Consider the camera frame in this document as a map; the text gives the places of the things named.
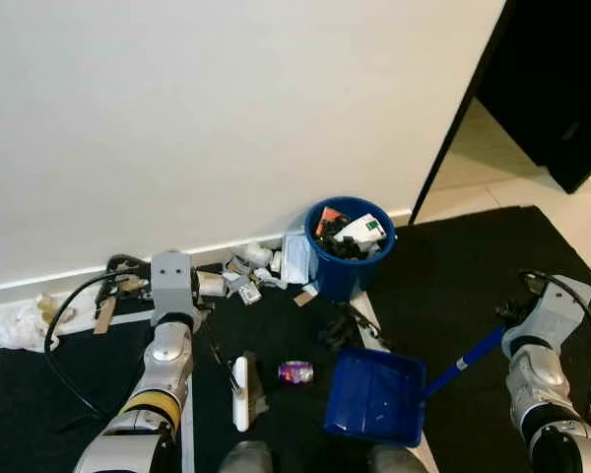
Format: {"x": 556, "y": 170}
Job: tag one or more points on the black door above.
{"x": 557, "y": 79}

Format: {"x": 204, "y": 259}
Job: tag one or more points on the flat white bag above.
{"x": 295, "y": 261}

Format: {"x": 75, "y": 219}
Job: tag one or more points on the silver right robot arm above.
{"x": 537, "y": 389}

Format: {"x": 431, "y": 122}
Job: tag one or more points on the white baseboard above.
{"x": 69, "y": 274}

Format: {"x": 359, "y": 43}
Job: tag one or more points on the crumpled white paper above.
{"x": 258, "y": 254}

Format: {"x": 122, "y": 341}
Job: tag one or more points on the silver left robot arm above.
{"x": 163, "y": 370}

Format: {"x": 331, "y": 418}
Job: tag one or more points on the crumpled white plastic bag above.
{"x": 25, "y": 323}

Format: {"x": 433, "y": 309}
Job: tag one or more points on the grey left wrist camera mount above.
{"x": 172, "y": 281}

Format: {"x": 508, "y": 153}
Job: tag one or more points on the white carton with green print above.
{"x": 362, "y": 229}

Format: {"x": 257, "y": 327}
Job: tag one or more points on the small white printed carton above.
{"x": 247, "y": 292}

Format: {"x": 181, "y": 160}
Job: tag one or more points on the black floor rug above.
{"x": 473, "y": 286}

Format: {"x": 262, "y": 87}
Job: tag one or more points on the purple drink can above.
{"x": 295, "y": 372}

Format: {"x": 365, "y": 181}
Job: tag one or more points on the black door frame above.
{"x": 463, "y": 108}

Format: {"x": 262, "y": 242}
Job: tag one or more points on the small brown cardboard piece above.
{"x": 304, "y": 298}

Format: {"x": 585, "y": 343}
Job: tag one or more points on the orange wrapper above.
{"x": 326, "y": 219}

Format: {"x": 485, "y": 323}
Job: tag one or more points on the grey right robot foot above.
{"x": 399, "y": 460}

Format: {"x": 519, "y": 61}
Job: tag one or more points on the grey left robot foot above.
{"x": 246, "y": 458}

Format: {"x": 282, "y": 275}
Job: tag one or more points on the black crumpled trash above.
{"x": 347, "y": 327}

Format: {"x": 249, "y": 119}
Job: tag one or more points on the slanted white tape strip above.
{"x": 366, "y": 315}

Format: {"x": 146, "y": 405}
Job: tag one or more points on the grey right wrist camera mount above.
{"x": 550, "y": 313}

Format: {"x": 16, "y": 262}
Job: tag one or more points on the blue plastic bucket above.
{"x": 347, "y": 278}

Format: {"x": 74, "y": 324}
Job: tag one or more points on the white paper cup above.
{"x": 213, "y": 285}

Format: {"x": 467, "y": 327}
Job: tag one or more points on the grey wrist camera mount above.
{"x": 172, "y": 281}
{"x": 550, "y": 313}

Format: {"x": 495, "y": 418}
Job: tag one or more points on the brown cardboard strip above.
{"x": 104, "y": 315}

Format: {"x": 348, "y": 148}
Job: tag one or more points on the grey robot foot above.
{"x": 246, "y": 458}
{"x": 399, "y": 460}

